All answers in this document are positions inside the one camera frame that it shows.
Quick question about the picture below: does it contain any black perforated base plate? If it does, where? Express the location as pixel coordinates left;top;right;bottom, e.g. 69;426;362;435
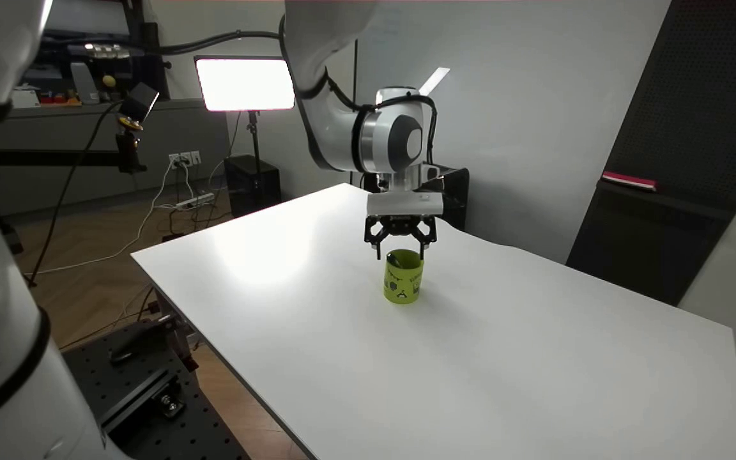
63;323;248;460

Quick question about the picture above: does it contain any bright LED light panel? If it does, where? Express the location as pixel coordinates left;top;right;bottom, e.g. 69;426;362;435
197;57;293;112

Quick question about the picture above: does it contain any grey shelf with clutter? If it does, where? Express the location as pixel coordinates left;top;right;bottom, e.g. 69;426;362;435
0;0;225;214

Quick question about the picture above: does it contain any black speaker box on floor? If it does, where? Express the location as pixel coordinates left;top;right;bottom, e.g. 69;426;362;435
225;157;280;212

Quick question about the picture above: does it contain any black camera on stand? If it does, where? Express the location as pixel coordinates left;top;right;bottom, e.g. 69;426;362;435
115;81;161;175

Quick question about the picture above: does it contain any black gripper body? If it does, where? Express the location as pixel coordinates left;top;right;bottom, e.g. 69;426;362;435
365;192;445;238

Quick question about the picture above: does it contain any black box behind table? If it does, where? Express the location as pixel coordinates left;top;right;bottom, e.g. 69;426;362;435
362;166;472;232

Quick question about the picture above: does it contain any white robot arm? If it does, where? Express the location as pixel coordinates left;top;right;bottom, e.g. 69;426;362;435
0;0;441;460

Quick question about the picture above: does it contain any black cabinet with pink label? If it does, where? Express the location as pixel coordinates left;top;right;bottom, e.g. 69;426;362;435
566;0;736;304

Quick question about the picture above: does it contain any green mug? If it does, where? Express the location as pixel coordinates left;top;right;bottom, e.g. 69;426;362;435
382;251;424;304

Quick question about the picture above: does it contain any white power strip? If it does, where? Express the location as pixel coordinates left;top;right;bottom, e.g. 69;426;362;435
171;192;213;210

